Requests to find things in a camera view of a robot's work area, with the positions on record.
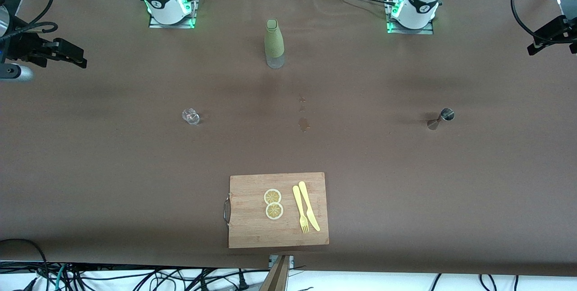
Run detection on steel jigger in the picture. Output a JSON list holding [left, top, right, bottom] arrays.
[[427, 108, 455, 131]]

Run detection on brown table cover sheet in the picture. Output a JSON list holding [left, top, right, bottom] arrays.
[[0, 0, 577, 278]]

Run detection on green sleeved glass bottle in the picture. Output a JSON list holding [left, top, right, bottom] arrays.
[[264, 19, 286, 69]]

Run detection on wooden cutting board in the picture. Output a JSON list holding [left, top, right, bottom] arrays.
[[223, 172, 330, 249]]

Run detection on yellow plastic fork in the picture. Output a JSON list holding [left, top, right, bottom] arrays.
[[292, 185, 310, 234]]

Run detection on yellow plastic knife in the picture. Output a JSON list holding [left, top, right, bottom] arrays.
[[298, 181, 321, 232]]

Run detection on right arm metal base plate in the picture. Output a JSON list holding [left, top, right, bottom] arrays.
[[148, 0, 197, 29]]

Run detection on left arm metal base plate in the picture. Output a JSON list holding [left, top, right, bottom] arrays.
[[385, 0, 435, 35]]

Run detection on black looped cable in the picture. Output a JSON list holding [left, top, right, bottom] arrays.
[[0, 238, 50, 291]]

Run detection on wooden post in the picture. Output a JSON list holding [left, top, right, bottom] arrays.
[[259, 255, 291, 291]]

